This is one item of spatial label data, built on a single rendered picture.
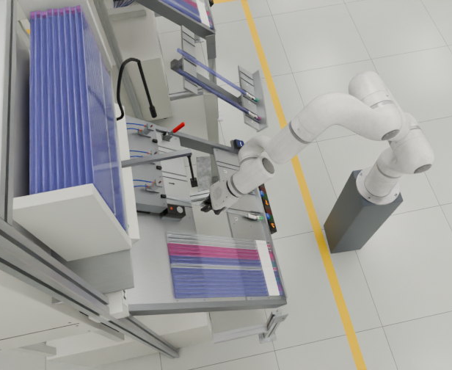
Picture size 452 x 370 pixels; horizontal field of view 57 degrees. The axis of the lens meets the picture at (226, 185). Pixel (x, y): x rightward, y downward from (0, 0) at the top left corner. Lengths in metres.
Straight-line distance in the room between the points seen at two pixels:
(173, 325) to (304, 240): 1.07
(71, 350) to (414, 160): 1.48
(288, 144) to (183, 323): 0.89
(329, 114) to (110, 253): 0.69
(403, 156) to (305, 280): 1.12
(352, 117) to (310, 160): 1.57
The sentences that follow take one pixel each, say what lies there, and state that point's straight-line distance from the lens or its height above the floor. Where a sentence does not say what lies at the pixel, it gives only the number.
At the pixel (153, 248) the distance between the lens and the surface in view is 1.38.
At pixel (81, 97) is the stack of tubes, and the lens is 0.99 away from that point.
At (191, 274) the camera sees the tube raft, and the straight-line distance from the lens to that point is 1.42.
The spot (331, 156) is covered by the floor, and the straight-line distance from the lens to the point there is 2.83.
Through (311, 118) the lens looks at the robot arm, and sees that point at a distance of 1.22.
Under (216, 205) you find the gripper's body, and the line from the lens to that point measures 1.51.
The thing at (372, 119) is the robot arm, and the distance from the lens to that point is 1.24.
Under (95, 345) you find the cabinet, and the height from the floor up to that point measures 0.62.
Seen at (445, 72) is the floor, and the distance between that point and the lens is 3.51.
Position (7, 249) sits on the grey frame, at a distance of 0.62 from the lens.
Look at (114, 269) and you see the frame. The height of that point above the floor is 1.39.
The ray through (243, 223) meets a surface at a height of 0.80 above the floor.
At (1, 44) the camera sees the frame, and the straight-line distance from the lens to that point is 0.78.
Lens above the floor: 2.39
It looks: 64 degrees down
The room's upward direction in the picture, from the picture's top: 2 degrees counter-clockwise
